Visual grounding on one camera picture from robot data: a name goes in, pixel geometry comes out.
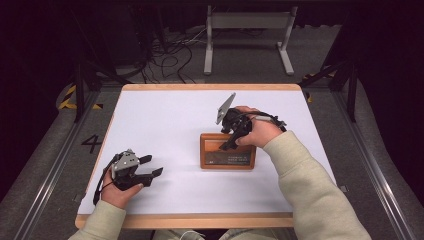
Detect white metal stand frame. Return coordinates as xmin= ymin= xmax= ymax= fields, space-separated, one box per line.
xmin=203 ymin=4 xmax=299 ymax=76

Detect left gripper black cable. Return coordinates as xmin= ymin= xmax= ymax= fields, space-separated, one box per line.
xmin=92 ymin=153 xmax=120 ymax=206

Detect black metal stand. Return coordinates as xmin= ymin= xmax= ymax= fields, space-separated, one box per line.
xmin=68 ymin=6 xmax=131 ymax=124
xmin=298 ymin=9 xmax=359 ymax=124

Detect aluminium floor rail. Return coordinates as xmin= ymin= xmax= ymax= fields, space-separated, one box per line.
xmin=332 ymin=90 xmax=418 ymax=240
xmin=12 ymin=89 xmax=102 ymax=240

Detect bundle of black floor cables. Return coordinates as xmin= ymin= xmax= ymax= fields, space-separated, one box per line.
xmin=139 ymin=24 xmax=208 ymax=85

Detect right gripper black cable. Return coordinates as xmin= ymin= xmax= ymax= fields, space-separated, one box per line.
xmin=243 ymin=110 xmax=288 ymax=133

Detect person's right hand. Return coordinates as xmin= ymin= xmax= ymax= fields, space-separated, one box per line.
xmin=233 ymin=105 xmax=285 ymax=150

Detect orange wooden block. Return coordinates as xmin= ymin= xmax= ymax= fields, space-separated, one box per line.
xmin=199 ymin=132 xmax=257 ymax=171

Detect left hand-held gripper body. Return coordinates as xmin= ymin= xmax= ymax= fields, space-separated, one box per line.
xmin=110 ymin=148 xmax=155 ymax=192

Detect person's left hand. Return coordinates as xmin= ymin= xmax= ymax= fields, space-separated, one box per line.
xmin=100 ymin=168 xmax=145 ymax=211

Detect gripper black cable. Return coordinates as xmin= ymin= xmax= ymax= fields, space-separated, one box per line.
xmin=92 ymin=153 xmax=120 ymax=206
xmin=243 ymin=110 xmax=288 ymax=133

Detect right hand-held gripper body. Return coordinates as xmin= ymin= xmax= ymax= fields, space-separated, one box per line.
xmin=215 ymin=92 xmax=254 ymax=138

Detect person's lap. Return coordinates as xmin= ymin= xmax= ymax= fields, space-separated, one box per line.
xmin=149 ymin=228 xmax=294 ymax=240

